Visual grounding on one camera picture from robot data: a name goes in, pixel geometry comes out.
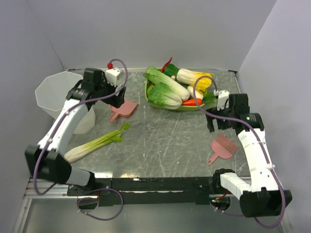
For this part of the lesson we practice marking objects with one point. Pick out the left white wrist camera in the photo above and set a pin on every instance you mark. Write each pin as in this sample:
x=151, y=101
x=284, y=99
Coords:
x=112, y=75

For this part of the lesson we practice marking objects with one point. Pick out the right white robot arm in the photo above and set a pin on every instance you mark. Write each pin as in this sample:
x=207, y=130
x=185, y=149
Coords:
x=257, y=170

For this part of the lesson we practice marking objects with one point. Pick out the front green lettuce head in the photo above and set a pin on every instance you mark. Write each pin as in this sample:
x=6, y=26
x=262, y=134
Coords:
x=162, y=95

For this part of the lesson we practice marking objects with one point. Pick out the pink hand brush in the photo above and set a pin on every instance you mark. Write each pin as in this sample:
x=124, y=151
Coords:
x=222, y=148

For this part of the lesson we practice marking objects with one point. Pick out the orange carrot toy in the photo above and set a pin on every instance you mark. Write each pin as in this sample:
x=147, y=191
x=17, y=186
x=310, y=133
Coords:
x=192, y=102

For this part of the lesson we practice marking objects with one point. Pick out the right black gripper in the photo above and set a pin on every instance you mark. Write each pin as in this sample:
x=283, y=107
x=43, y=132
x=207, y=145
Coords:
x=210, y=125

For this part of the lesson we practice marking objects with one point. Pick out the aluminium frame rail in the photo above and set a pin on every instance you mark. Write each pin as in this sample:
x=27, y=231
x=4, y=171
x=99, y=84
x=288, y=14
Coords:
x=219, y=203

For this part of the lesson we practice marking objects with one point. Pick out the pink plastic dustpan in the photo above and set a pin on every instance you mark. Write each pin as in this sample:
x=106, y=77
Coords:
x=125, y=110

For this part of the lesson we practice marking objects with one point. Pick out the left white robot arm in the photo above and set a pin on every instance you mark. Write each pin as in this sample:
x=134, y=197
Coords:
x=46, y=159

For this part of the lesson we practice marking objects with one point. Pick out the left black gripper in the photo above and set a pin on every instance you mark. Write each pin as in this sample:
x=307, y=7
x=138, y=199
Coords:
x=115, y=100

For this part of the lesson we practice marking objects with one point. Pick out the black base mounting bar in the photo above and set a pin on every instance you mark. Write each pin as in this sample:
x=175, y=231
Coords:
x=163, y=190

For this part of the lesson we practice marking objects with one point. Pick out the celery stalk toy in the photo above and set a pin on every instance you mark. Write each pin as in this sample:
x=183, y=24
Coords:
x=87, y=148

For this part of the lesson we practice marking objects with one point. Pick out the yellow leaf napa cabbage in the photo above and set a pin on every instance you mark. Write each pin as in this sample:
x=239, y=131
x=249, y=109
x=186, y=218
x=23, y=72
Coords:
x=190, y=77

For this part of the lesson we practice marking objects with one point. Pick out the long green romaine lettuce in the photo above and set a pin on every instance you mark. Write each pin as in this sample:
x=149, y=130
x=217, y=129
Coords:
x=155, y=76

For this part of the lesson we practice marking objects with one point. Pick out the translucent white trash bin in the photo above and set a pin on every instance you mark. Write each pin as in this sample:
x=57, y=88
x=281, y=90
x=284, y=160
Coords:
x=51, y=95

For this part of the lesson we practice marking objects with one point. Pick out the red chili pepper toy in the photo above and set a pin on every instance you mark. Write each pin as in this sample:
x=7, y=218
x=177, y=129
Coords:
x=165, y=65

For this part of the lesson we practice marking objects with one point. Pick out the green plastic tray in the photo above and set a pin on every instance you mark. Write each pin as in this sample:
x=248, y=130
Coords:
x=181, y=108

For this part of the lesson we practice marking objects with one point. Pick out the dark green leafy vegetable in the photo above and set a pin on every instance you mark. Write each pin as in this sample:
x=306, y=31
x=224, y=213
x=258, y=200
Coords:
x=171, y=70

